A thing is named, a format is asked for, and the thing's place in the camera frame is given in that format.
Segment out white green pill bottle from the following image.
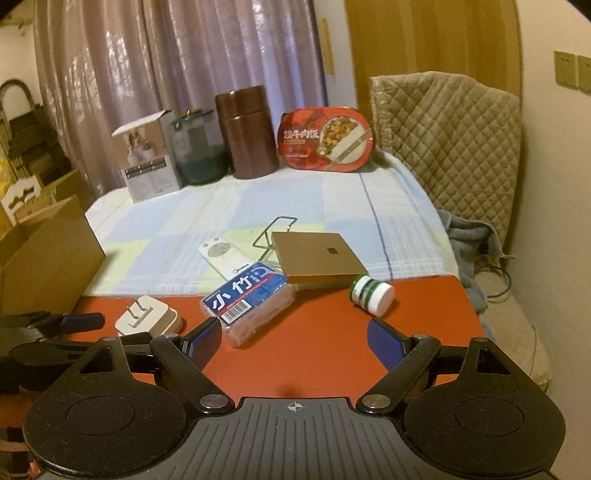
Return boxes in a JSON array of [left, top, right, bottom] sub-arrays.
[[349, 275, 394, 317]]

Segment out white power adapter plug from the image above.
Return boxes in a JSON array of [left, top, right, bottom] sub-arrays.
[[115, 295, 183, 337]]

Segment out blue toothpick pack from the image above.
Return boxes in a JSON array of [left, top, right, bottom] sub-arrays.
[[200, 262, 296, 348]]

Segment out small white Midea remote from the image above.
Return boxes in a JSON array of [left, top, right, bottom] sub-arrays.
[[198, 237, 253, 280]]

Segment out gold box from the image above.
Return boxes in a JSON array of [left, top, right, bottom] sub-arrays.
[[273, 231, 368, 285]]

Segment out open brown cardboard box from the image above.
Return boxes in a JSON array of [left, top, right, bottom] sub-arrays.
[[1, 170, 105, 314]]

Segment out grey cloth on seat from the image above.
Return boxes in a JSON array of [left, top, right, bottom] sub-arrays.
[[438, 210, 512, 315]]

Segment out plaid tablecloth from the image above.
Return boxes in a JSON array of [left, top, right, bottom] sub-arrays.
[[86, 151, 459, 297]]

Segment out green glass jar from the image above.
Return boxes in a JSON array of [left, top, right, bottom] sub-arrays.
[[171, 109, 229, 185]]

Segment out white product box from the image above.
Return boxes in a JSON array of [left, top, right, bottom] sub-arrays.
[[111, 110, 181, 203]]

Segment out dark shelf rack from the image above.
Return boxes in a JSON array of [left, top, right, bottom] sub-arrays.
[[1, 79, 72, 186]]

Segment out beige quilted chair cover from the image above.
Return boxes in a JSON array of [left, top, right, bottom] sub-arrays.
[[370, 71, 522, 241]]

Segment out red instant rice meal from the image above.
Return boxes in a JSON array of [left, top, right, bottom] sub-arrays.
[[276, 107, 375, 173]]

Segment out brown metal canister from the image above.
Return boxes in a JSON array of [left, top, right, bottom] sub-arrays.
[[215, 85, 280, 180]]

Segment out pink curtain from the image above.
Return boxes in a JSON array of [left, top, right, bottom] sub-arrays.
[[33, 1, 327, 195]]

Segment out wooden door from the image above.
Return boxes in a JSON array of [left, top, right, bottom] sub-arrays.
[[345, 0, 522, 116]]

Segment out wire metal stand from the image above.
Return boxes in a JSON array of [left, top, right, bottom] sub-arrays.
[[252, 215, 297, 261]]

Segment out wall socket plates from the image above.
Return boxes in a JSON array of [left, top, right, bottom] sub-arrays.
[[554, 51, 591, 95]]

